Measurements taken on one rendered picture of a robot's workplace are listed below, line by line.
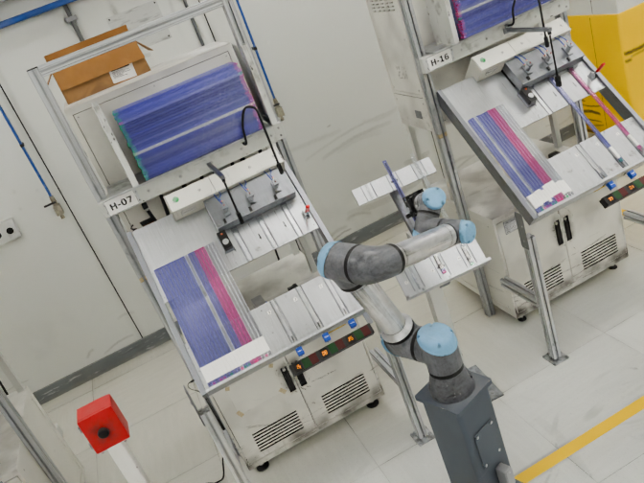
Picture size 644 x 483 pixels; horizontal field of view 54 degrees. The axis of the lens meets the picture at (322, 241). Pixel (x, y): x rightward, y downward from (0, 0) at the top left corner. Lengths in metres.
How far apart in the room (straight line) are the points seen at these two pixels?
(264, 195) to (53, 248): 1.92
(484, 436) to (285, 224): 1.07
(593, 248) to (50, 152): 3.01
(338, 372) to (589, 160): 1.40
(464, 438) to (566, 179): 1.19
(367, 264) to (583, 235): 1.74
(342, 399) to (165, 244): 1.06
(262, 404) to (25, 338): 1.98
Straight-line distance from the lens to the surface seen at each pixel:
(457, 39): 2.86
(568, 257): 3.30
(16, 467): 2.82
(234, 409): 2.78
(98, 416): 2.47
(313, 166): 4.27
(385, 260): 1.77
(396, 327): 2.05
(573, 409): 2.83
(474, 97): 2.93
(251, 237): 2.50
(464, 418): 2.14
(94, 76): 2.77
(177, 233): 2.55
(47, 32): 3.94
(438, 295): 2.65
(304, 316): 2.38
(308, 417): 2.91
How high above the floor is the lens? 1.95
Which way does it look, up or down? 24 degrees down
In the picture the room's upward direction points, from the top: 21 degrees counter-clockwise
